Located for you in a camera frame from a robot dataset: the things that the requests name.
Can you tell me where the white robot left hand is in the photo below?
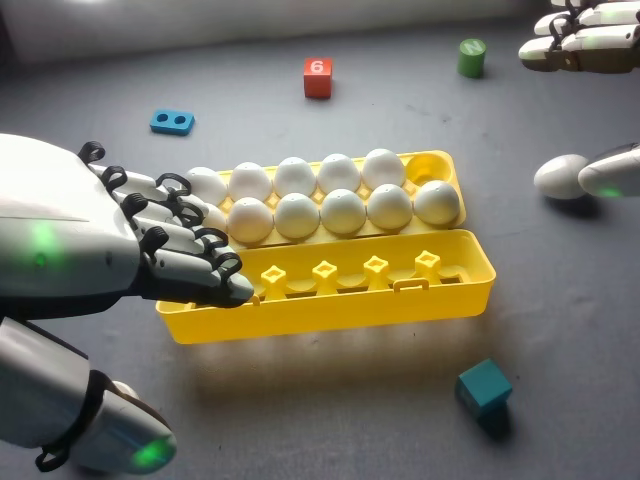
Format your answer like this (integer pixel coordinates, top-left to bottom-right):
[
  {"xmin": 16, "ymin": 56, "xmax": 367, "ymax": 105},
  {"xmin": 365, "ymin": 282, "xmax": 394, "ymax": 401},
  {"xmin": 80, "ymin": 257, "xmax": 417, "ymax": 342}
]
[{"xmin": 0, "ymin": 133, "xmax": 256, "ymax": 474}]

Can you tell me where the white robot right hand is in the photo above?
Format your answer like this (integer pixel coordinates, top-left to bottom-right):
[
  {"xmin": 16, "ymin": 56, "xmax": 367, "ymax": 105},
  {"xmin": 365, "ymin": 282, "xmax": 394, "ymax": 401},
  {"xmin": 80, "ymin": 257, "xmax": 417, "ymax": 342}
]
[{"xmin": 518, "ymin": 0, "xmax": 640, "ymax": 200}]

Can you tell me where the white toy egg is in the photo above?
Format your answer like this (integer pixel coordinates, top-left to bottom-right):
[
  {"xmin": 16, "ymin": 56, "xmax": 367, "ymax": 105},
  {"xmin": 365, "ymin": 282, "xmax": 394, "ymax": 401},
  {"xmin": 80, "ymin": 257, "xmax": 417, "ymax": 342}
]
[
  {"xmin": 413, "ymin": 179, "xmax": 461, "ymax": 226},
  {"xmin": 361, "ymin": 148, "xmax": 407, "ymax": 189},
  {"xmin": 533, "ymin": 154, "xmax": 591, "ymax": 200},
  {"xmin": 273, "ymin": 156, "xmax": 318, "ymax": 198},
  {"xmin": 202, "ymin": 202, "xmax": 229, "ymax": 234},
  {"xmin": 227, "ymin": 196, "xmax": 275, "ymax": 245},
  {"xmin": 316, "ymin": 152, "xmax": 362, "ymax": 194},
  {"xmin": 274, "ymin": 192, "xmax": 321, "ymax": 240},
  {"xmin": 228, "ymin": 161, "xmax": 274, "ymax": 202},
  {"xmin": 320, "ymin": 188, "xmax": 368, "ymax": 235},
  {"xmin": 184, "ymin": 166, "xmax": 229, "ymax": 204},
  {"xmin": 366, "ymin": 183, "xmax": 414, "ymax": 231}
]

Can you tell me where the yellow egg carton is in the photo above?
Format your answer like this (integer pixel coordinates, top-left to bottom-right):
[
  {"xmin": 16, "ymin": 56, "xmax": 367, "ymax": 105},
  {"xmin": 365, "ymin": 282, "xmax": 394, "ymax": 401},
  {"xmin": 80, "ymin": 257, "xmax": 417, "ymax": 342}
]
[{"xmin": 154, "ymin": 148, "xmax": 498, "ymax": 346}]

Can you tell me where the green cylinder letter N block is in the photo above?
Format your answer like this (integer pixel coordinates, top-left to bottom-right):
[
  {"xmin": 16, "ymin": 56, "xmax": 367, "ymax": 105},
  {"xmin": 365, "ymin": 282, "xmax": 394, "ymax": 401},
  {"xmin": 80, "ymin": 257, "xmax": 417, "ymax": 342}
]
[{"xmin": 456, "ymin": 38, "xmax": 488, "ymax": 79}]

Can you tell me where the blue two-hole block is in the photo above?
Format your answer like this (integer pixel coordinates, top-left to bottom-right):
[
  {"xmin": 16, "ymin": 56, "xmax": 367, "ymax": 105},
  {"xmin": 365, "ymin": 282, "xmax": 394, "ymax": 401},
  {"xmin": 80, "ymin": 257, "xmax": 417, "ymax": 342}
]
[{"xmin": 149, "ymin": 109, "xmax": 196, "ymax": 137}]

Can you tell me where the red number six block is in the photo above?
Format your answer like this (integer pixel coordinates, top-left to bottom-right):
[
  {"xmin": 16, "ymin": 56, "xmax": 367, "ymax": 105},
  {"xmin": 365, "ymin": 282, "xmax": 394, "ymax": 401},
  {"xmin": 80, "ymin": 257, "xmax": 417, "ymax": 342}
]
[{"xmin": 303, "ymin": 57, "xmax": 334, "ymax": 100}]

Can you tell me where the grey table cloth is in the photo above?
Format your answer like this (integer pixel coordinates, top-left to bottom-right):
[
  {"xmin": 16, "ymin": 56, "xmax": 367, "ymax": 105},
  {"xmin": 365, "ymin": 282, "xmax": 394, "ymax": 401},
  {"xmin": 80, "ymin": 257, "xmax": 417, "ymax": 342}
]
[{"xmin": 0, "ymin": 19, "xmax": 640, "ymax": 480}]

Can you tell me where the teal cube block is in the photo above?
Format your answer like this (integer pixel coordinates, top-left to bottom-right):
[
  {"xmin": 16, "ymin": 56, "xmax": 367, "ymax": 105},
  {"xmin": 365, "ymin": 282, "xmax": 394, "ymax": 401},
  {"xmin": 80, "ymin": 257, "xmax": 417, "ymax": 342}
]
[{"xmin": 454, "ymin": 357, "xmax": 514, "ymax": 420}]

